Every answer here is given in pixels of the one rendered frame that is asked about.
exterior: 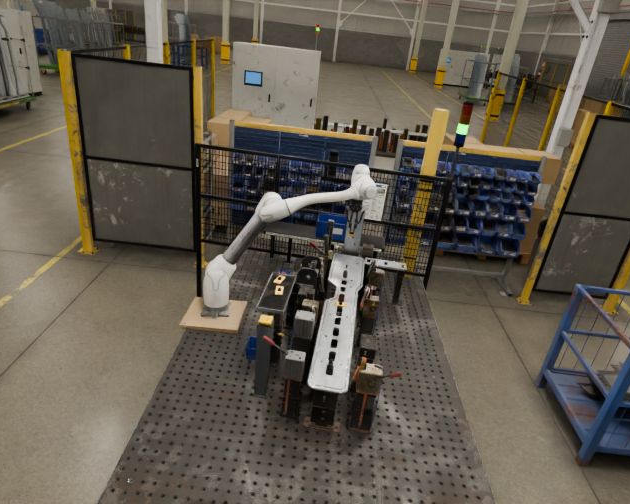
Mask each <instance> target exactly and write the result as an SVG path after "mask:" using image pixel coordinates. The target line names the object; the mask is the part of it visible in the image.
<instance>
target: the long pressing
mask: <svg viewBox="0 0 630 504"><path fill-rule="evenodd" d="M338 260H339V261H338ZM357 263H358V264H357ZM346 265H347V268H346ZM364 267H365V259H364V258H362V257H357V256H350V255H344V254H338V253H335V254H334V255H333V259H332V263H331V267H330V272H329V276H328V282H329V283H330V284H331V285H333V286H334V287H335V288H336V290H335V295H334V297H333V298H331V299H328V300H326V301H325V302H324V306H323V311H322V315H321V320H320V324H319V329H318V333H317V338H316V342H315V346H314V351H313V355H312V360H311V364H310V369H309V373H308V378H307V385H308V386H309V387H310V388H312V389H316V390H322V391H328V392H333V393H339V394H342V393H345V392H347V391H348V386H349V376H350V366H351V356H352V347H353V337H354V327H355V317H356V307H357V298H358V291H359V290H360V289H361V288H362V287H363V279H364ZM344 270H347V271H348V277H347V278H344V277H343V272H344ZM351 280H352V281H351ZM342 281H346V285H344V284H341V283H342ZM341 287H343V288H346V289H345V292H342V291H340V289H341ZM340 294H342V295H344V302H343V303H348V307H343V306H340V307H343V309H342V315H341V316H337V315H336V312H337V307H338V306H337V305H333V302H334V301H337V302H338V301H339V295H340ZM330 314H331V315H330ZM347 317H348V318H347ZM335 318H341V322H340V325H336V324H335ZM334 328H337V329H339V335H338V336H334V335H333V330H334ZM326 336H327V337H326ZM332 340H337V348H331V342H332ZM330 352H335V353H336V354H335V361H333V365H332V364H329V360H328V359H329V353H330ZM321 361H322V362H321ZM340 364H341V365H340ZM328 365H331V366H333V367H334V368H333V374H332V375H327V374H326V371H327V366H328Z"/></svg>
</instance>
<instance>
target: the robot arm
mask: <svg viewBox="0 0 630 504"><path fill-rule="evenodd" d="M369 174H370V172H369V167H368V166H366V165H363V164H359V165H356V166H355V168H354V171H353V174H352V179H351V187H350V188H349V189H347V190H345V191H341V192H331V193H316V194H309V195H304V196H299V197H295V198H289V199H285V200H282V198H281V196H280V195H278V194H277V193H275V192H268V193H266V194H264V195H263V197H262V199H261V200H260V202H259V204H258V206H257V207H256V210H255V214H254V215H253V217H252V218H251V219H250V221H249V222H248V223H247V224H246V226H245V227H244V228H243V230H242V231H241V232H240V234H239V235H238V236H237V237H236V239H235V240H234V241H233V243H232V244H231V245H230V246H229V248H228V249H227V250H226V252H225V253H224V254H221V255H218V256H217V257H216V258H215V259H214V260H212V261H211V262H210V263H209V264H208V266H207V268H206V271H205V277H204V280H203V297H204V302H203V304H204V306H203V310H202V312H201V314H200V315H201V317H206V316H212V319H216V318H217V317H229V316H230V313H229V311H230V305H231V301H228V300H229V280H230V278H231V276H232V275H233V273H234V271H235V270H236V262H237V261H238V260H239V258H240V257H241V256H242V255H243V253H244V252H245V251H246V249H247V248H248V247H249V246H250V244H251V243H252V242H253V241H254V239H255V238H256V237H257V235H258V234H259V233H260V232H261V230H262V229H263V228H264V227H265V225H266V224H267V223H268V222H274V221H277V220H280V219H283V218H285V217H287V216H289V215H291V214H293V213H295V212H296V211H298V210H300V209H301V208H303V207H305V206H308V205H311V204H316V203H326V202H336V201H344V200H349V199H351V202H350V205H349V206H346V207H345V209H346V219H347V222H349V226H348V227H349V228H350V231H349V234H350V232H351V227H352V222H351V221H352V217H353V213H354V212H356V222H354V229H353V234H354V231H355V229H356V228H357V224H360V222H361V220H362V217H363V214H364V213H365V211H366V209H363V207H362V203H363V199H364V200H370V199H373V198H374V197H375V196H376V194H377V188H376V184H375V183H374V181H373V180H372V179H371V178H370V175H369ZM349 208H350V209H351V211H352V212H351V217H350V220H349V213H348V210H349ZM361 210H362V213H361V216H360V219H359V221H358V212H359V211H361Z"/></svg>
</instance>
